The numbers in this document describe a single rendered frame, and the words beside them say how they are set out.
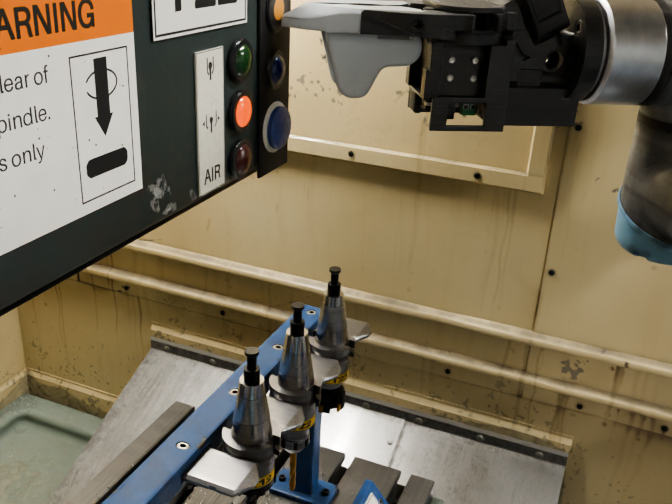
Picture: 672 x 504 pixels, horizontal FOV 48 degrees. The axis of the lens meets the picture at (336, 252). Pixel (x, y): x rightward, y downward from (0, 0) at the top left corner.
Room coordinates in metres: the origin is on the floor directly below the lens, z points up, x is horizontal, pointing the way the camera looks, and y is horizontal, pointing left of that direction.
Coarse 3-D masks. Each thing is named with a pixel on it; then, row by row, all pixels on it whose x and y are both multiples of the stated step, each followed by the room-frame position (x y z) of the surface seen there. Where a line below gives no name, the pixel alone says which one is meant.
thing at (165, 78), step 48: (144, 0) 0.39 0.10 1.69; (144, 48) 0.39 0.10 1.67; (192, 48) 0.43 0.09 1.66; (144, 96) 0.38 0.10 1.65; (192, 96) 0.42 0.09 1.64; (144, 144) 0.38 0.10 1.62; (192, 144) 0.42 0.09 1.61; (144, 192) 0.38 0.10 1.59; (192, 192) 0.42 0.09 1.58; (48, 240) 0.31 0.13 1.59; (96, 240) 0.34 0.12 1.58; (0, 288) 0.28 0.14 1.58; (48, 288) 0.32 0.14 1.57
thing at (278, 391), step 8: (272, 376) 0.76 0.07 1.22; (272, 384) 0.75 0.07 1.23; (320, 384) 0.75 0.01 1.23; (272, 392) 0.74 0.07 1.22; (280, 392) 0.73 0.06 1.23; (288, 392) 0.73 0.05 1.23; (296, 392) 0.73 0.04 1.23; (304, 392) 0.73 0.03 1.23; (312, 392) 0.75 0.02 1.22; (320, 392) 0.76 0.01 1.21; (288, 400) 0.73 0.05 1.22; (296, 400) 0.72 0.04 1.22; (304, 400) 0.73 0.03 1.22; (312, 400) 0.75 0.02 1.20; (320, 400) 0.75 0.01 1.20; (304, 408) 0.73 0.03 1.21
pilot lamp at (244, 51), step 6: (240, 48) 0.47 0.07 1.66; (246, 48) 0.47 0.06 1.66; (240, 54) 0.47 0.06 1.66; (246, 54) 0.47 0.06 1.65; (240, 60) 0.46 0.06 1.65; (246, 60) 0.47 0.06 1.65; (240, 66) 0.47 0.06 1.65; (246, 66) 0.47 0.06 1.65; (240, 72) 0.47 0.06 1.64; (246, 72) 0.47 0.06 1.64
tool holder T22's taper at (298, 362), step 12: (288, 336) 0.75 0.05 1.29; (300, 336) 0.75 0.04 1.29; (288, 348) 0.74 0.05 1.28; (300, 348) 0.74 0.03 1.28; (288, 360) 0.74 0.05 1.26; (300, 360) 0.74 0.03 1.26; (288, 372) 0.74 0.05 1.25; (300, 372) 0.74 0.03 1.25; (312, 372) 0.75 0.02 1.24; (288, 384) 0.74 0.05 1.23; (300, 384) 0.74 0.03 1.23; (312, 384) 0.75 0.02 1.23
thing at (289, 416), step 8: (272, 400) 0.73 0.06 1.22; (280, 400) 0.73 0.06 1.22; (272, 408) 0.71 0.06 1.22; (280, 408) 0.71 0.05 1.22; (288, 408) 0.71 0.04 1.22; (296, 408) 0.71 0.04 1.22; (272, 416) 0.70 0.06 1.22; (280, 416) 0.70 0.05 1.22; (288, 416) 0.70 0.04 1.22; (296, 416) 0.70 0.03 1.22; (280, 424) 0.68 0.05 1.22; (288, 424) 0.68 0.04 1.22; (296, 424) 0.69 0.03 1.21
